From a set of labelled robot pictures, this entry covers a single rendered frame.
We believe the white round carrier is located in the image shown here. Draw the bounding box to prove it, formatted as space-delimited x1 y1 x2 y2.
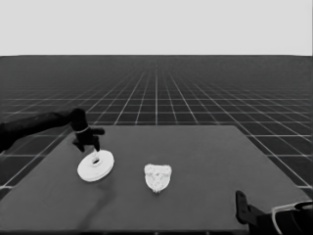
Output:
144 164 171 192

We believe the large thick white disc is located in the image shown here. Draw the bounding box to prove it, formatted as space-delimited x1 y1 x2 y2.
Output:
76 150 115 183

